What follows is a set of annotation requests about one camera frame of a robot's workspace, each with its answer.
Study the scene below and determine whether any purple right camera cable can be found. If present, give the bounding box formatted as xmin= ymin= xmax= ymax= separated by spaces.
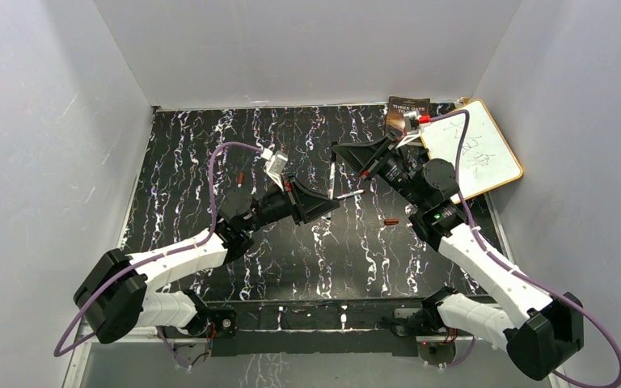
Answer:
xmin=420 ymin=109 xmax=621 ymax=388

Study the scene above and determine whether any white marker pen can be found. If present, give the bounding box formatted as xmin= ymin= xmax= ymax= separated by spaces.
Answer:
xmin=334 ymin=189 xmax=365 ymax=200

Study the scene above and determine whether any dark paperback book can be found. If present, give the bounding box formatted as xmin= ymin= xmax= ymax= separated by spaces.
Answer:
xmin=385 ymin=96 xmax=430 ymax=142

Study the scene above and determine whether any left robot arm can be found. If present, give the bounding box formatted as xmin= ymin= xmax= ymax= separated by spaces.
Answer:
xmin=74 ymin=175 xmax=340 ymax=344

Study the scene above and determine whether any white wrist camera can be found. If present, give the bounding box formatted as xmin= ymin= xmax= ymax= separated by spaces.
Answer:
xmin=396 ymin=111 xmax=431 ymax=149
xmin=262 ymin=149 xmax=288 ymax=189

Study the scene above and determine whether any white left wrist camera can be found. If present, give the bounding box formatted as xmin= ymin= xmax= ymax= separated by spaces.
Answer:
xmin=262 ymin=149 xmax=288 ymax=189

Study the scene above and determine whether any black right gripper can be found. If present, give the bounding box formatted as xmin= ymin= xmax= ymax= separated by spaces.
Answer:
xmin=333 ymin=132 xmax=426 ymax=209

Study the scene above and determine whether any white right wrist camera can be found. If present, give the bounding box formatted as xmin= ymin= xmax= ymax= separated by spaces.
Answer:
xmin=396 ymin=111 xmax=431 ymax=149

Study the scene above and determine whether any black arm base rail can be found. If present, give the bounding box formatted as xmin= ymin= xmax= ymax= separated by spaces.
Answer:
xmin=74 ymin=297 xmax=499 ymax=370

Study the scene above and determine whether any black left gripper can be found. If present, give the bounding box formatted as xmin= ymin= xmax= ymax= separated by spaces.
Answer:
xmin=243 ymin=175 xmax=340 ymax=234

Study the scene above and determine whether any white marker black end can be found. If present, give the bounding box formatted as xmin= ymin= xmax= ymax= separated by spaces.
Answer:
xmin=326 ymin=151 xmax=336 ymax=220

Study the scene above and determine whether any yellow framed whiteboard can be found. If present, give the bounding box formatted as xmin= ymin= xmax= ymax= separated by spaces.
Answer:
xmin=421 ymin=99 xmax=524 ymax=200

